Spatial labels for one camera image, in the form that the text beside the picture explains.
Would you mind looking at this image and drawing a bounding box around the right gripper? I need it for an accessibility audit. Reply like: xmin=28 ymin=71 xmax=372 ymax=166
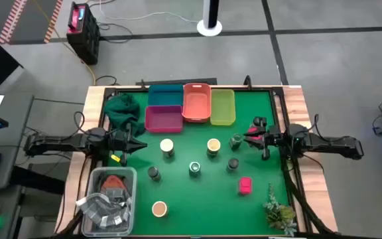
xmin=243 ymin=116 xmax=284 ymax=149

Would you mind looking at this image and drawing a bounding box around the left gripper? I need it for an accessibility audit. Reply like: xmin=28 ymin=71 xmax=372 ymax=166
xmin=110 ymin=123 xmax=148 ymax=155

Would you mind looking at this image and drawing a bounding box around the red-lidded jar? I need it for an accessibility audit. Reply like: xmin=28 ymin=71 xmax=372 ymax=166
xmin=246 ymin=125 xmax=262 ymax=143

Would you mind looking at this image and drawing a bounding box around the green glass oregano jar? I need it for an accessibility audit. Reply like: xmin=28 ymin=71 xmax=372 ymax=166
xmin=229 ymin=133 xmax=244 ymax=150
xmin=188 ymin=161 xmax=202 ymax=178

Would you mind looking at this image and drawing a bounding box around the tan-lidded spice jar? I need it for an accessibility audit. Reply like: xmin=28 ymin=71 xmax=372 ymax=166
xmin=206 ymin=138 xmax=222 ymax=158
xmin=159 ymin=138 xmax=176 ymax=159
xmin=151 ymin=200 xmax=169 ymax=218

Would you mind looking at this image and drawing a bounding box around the black-lidded paprika jar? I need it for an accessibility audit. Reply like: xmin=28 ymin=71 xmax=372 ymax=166
xmin=147 ymin=165 xmax=162 ymax=182

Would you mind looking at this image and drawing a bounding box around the black-lidded oregano leaves jar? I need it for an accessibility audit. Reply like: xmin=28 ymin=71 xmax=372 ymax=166
xmin=225 ymin=157 xmax=240 ymax=173

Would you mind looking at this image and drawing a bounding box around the pink cube block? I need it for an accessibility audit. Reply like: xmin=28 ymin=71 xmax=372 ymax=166
xmin=237 ymin=177 xmax=253 ymax=196

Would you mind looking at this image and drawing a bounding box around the dark green cloth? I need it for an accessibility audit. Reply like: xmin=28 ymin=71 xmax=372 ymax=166
xmin=103 ymin=93 xmax=147 ymax=137

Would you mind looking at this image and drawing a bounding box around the magenta plastic bin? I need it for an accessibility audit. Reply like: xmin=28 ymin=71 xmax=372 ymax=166
xmin=144 ymin=105 xmax=184 ymax=134

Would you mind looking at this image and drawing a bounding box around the orange fabric item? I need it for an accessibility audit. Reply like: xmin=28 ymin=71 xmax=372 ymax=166
xmin=100 ymin=175 xmax=127 ymax=197

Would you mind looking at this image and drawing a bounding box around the yellow-green plastic bin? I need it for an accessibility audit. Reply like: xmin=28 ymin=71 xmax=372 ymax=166
xmin=210 ymin=88 xmax=237 ymax=127

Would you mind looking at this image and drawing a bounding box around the teal plastic bin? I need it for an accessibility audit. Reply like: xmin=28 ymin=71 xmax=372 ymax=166
xmin=147 ymin=84 xmax=184 ymax=107

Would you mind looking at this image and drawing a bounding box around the clear plastic storage bin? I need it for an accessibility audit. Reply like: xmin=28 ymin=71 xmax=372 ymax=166
xmin=80 ymin=166 xmax=138 ymax=238

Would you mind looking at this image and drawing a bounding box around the orange plastic bin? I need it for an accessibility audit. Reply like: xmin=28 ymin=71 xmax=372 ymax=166
xmin=181 ymin=82 xmax=212 ymax=123

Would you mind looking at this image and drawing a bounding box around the grey patterned fabric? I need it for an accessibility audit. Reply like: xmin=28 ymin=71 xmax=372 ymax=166
xmin=75 ymin=191 xmax=133 ymax=230

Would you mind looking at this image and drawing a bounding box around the black flat bar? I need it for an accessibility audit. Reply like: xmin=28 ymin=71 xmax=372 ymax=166
xmin=136 ymin=78 xmax=218 ymax=86

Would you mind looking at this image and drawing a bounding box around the artificial succulent plant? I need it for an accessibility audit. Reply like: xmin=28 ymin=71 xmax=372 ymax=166
xmin=263 ymin=183 xmax=298 ymax=237

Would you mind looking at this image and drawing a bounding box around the green table mat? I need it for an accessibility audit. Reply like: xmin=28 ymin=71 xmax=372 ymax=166
xmin=106 ymin=90 xmax=290 ymax=236

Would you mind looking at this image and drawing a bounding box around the white floor stand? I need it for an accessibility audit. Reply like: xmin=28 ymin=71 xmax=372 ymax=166
xmin=196 ymin=0 xmax=223 ymax=37

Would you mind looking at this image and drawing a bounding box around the black toolbox with red top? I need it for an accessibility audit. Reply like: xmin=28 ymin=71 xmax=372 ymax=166
xmin=66 ymin=1 xmax=101 ymax=66

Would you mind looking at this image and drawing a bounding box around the grey desk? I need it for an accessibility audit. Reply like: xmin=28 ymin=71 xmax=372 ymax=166
xmin=0 ymin=66 xmax=35 ymax=239

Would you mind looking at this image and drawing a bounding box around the yellow floor cable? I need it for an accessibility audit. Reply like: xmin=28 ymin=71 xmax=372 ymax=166
xmin=31 ymin=0 xmax=97 ymax=86

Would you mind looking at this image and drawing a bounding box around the white floor cable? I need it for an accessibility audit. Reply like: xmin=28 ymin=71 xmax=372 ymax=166
xmin=88 ymin=0 xmax=200 ymax=24

